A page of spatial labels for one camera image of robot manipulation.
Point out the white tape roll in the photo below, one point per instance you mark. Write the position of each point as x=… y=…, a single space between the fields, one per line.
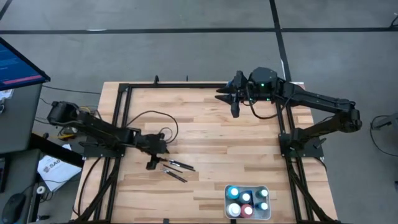
x=38 y=190

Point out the teal paint bottle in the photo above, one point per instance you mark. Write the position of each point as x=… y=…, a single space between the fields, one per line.
x=232 y=193

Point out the black computer mouse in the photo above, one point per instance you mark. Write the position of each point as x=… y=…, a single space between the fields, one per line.
x=14 y=207

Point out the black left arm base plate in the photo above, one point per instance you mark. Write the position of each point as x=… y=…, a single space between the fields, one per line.
x=93 y=152

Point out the red paint bottle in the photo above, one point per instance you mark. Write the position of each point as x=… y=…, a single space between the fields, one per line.
x=247 y=211

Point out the monitor with blue screen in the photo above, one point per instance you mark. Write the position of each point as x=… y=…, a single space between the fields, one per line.
x=15 y=65

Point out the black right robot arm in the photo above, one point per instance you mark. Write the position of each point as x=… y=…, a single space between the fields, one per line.
x=326 y=104

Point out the black desk beam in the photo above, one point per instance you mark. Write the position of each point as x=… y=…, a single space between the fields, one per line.
x=56 y=151

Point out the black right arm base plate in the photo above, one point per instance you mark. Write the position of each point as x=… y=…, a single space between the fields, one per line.
x=314 y=152

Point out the black aluminium table frame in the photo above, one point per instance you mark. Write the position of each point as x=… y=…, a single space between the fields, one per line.
x=202 y=85

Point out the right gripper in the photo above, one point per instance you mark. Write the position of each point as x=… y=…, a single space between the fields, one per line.
x=241 y=93

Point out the small dark green paint bottle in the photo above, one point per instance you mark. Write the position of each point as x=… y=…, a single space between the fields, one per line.
x=262 y=193

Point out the thick black paintbrush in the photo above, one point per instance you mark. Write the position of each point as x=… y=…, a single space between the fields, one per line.
x=186 y=168

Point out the white printed paper sheet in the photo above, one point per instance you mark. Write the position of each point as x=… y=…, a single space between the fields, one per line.
x=59 y=174

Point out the white paint bottle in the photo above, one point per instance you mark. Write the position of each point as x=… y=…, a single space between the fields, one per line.
x=234 y=210

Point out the dark grey paint bottle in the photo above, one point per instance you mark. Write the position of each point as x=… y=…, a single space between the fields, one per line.
x=245 y=197

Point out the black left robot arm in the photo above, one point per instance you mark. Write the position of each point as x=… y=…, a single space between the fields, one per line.
x=99 y=130

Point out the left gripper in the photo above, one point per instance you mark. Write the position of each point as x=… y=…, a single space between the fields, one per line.
x=150 y=143

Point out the white plastic bin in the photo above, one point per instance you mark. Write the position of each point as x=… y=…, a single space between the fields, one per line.
x=268 y=199

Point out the small blue paint bottle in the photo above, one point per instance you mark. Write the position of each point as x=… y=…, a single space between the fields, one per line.
x=262 y=206

